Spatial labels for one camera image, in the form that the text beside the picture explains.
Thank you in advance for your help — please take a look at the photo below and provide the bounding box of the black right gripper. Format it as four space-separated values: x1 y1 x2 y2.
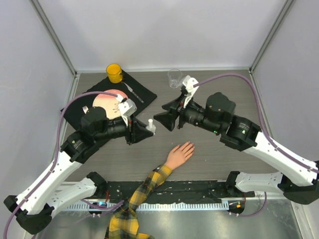
153 93 221 135

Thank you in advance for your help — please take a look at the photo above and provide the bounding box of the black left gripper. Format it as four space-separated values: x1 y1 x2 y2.
94 114 154 145

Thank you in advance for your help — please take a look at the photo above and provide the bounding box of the clear nail polish bottle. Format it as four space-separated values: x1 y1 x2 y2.
146 125 156 134

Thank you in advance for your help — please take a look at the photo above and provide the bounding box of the yellow plaid sleeve forearm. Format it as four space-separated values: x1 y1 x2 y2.
105 164 172 239

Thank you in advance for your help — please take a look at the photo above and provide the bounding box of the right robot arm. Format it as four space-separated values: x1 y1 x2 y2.
154 92 319 205

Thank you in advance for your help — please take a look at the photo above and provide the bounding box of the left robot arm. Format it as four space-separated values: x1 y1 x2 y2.
4 106 156 235

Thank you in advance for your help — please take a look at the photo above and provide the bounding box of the black cloth placemat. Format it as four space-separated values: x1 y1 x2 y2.
64 71 157 129

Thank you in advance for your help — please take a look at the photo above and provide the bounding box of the clear plastic cup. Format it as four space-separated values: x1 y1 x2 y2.
167 69 182 88

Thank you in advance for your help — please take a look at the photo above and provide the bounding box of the pink round plate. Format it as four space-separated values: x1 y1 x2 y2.
92 94 121 120

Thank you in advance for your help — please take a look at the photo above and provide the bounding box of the silver table knife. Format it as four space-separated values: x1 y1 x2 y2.
122 82 144 104

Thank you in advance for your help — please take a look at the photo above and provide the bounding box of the mannequin hand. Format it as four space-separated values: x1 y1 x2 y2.
165 142 195 171

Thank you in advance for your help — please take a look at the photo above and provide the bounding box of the silver fork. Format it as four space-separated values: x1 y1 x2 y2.
82 106 89 114

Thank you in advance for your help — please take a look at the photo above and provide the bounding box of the yellow mug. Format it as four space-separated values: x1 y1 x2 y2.
106 64 123 84

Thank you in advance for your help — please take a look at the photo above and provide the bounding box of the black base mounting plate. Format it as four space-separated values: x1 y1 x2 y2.
107 180 255 200

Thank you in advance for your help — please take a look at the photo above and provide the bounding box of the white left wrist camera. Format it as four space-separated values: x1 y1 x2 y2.
116 94 137 126

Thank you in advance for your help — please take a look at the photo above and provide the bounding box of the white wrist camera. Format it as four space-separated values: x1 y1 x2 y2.
182 75 199 109
116 94 137 126

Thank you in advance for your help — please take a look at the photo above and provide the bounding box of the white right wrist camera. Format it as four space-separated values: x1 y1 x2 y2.
182 75 199 109

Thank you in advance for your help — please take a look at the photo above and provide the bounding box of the white slotted cable duct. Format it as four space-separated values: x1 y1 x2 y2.
64 201 229 212

